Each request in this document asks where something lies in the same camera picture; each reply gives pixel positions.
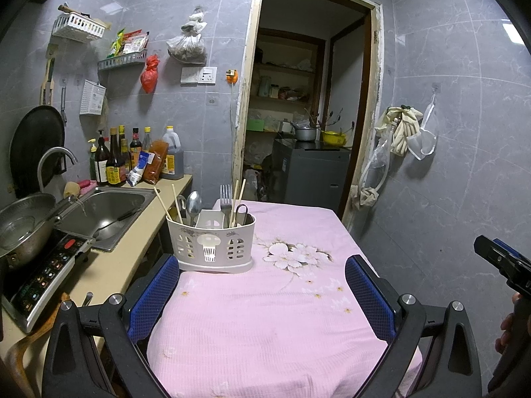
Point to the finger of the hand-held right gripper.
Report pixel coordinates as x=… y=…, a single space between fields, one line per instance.
x=508 y=248
x=491 y=253

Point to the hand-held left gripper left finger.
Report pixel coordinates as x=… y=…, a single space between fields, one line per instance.
x=153 y=294

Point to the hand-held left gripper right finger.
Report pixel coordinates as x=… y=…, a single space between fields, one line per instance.
x=369 y=294

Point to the white plastic utensil holder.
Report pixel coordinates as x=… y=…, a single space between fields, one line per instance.
x=211 y=253

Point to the large metal spoon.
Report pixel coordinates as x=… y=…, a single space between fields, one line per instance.
x=193 y=205

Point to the metal fork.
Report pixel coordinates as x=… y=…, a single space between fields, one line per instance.
x=226 y=201

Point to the metal tongs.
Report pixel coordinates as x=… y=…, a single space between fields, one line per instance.
x=243 y=205

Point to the person's right hand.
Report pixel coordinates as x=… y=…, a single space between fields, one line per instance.
x=507 y=331

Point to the beige kitchen counter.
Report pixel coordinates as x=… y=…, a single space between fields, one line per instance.
x=124 y=265

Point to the steel sink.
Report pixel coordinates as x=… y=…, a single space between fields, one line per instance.
x=108 y=211

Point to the cream knotted rag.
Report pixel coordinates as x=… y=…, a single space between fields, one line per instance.
x=367 y=195

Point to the pink floral tablecloth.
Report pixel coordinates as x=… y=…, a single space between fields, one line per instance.
x=269 y=319

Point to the black induction cooker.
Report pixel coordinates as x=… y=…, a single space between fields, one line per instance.
x=45 y=273

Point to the white blue packet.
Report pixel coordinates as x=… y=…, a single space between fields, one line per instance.
x=140 y=170

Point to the yellow label sauce bottle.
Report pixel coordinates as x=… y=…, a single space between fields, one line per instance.
x=116 y=172

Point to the pink soap box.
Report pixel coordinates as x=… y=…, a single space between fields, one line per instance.
x=87 y=184

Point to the orange seasoning packet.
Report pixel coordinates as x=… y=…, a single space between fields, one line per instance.
x=157 y=161

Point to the yellow sponge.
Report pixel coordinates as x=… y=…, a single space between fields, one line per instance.
x=71 y=190

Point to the grey cabinet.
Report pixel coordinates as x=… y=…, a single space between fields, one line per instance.
x=311 y=174

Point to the plastic oil jug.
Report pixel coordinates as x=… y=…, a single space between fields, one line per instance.
x=172 y=161

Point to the brown wooden chair back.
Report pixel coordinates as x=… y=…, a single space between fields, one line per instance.
x=25 y=340

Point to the dark pump bottle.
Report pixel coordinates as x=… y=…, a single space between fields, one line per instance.
x=99 y=166

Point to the metal wok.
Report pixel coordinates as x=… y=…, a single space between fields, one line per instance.
x=25 y=232

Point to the dark sauce bottle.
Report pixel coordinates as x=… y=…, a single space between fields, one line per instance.
x=135 y=145
x=123 y=149

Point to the cream rubber gloves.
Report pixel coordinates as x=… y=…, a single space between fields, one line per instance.
x=404 y=132

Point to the clear sauce bottle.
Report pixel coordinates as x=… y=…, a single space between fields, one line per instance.
x=146 y=137

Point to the yellow bowl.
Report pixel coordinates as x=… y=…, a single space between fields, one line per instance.
x=334 y=137

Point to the metal pot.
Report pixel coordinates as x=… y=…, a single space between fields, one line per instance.
x=306 y=133

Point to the metal faucet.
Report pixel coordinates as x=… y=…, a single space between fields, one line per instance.
x=49 y=153

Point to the black round pan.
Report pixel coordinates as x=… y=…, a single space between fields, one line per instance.
x=35 y=145

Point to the green box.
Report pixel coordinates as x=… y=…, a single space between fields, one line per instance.
x=255 y=125

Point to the white hanging holder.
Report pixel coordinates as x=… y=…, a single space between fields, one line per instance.
x=92 y=99

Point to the hanging metal utensil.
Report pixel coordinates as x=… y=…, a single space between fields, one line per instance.
x=63 y=107

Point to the red plastic bag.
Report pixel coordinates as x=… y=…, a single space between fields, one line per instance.
x=149 y=78

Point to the wooden spatula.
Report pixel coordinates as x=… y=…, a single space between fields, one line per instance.
x=49 y=87

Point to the wooden shelf unit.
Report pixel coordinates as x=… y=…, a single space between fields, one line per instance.
x=282 y=68

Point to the clear bag of dried goods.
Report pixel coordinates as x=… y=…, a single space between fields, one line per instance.
x=186 y=49

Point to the red snack packet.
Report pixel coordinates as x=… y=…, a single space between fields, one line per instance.
x=137 y=43

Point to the yellow snack packet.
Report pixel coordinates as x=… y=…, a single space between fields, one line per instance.
x=115 y=45

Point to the cream door frame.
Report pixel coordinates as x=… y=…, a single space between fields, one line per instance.
x=244 y=91

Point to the white wall switch panel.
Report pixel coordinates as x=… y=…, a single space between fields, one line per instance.
x=199 y=76

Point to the orange wall hook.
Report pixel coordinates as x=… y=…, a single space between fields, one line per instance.
x=231 y=76

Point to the grey wall rack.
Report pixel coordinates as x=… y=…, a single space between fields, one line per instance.
x=120 y=62

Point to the white wall basket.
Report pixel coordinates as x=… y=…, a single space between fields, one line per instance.
x=79 y=27

